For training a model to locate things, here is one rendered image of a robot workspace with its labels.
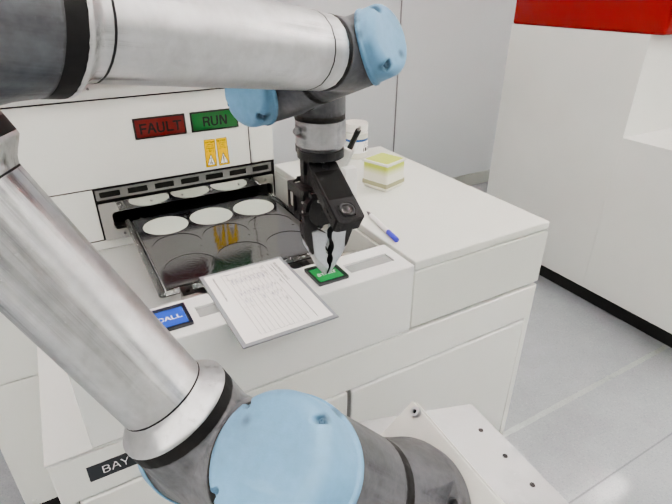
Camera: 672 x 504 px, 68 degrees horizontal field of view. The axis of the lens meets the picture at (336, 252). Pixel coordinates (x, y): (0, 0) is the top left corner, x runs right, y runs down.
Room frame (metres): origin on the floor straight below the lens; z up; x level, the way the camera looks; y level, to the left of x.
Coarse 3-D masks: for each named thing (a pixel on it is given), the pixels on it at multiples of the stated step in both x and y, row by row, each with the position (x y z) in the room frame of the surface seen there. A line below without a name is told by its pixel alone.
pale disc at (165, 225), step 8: (168, 216) 1.10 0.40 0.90; (176, 216) 1.10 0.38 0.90; (152, 224) 1.05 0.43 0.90; (160, 224) 1.05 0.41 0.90; (168, 224) 1.05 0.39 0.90; (176, 224) 1.05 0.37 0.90; (184, 224) 1.05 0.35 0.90; (152, 232) 1.01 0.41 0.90; (160, 232) 1.01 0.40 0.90; (168, 232) 1.01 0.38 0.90
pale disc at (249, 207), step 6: (240, 204) 1.17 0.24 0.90; (246, 204) 1.17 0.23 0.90; (252, 204) 1.17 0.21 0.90; (258, 204) 1.17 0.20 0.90; (264, 204) 1.17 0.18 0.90; (270, 204) 1.17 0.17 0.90; (234, 210) 1.13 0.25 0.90; (240, 210) 1.13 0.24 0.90; (246, 210) 1.13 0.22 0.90; (252, 210) 1.13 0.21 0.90; (258, 210) 1.13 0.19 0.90; (264, 210) 1.13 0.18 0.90; (270, 210) 1.13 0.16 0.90
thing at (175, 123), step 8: (144, 120) 1.14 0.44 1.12; (152, 120) 1.15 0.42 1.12; (160, 120) 1.16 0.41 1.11; (168, 120) 1.17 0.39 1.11; (176, 120) 1.18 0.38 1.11; (136, 128) 1.13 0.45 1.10; (144, 128) 1.14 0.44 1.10; (152, 128) 1.15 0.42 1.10; (160, 128) 1.16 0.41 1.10; (168, 128) 1.17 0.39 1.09; (176, 128) 1.18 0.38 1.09; (184, 128) 1.19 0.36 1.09; (144, 136) 1.14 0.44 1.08
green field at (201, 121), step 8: (208, 112) 1.22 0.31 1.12; (216, 112) 1.23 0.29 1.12; (224, 112) 1.24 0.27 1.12; (192, 120) 1.20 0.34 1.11; (200, 120) 1.21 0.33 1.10; (208, 120) 1.22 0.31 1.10; (216, 120) 1.23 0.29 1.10; (224, 120) 1.24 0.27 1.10; (232, 120) 1.25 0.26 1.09; (200, 128) 1.21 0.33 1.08; (208, 128) 1.22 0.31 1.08
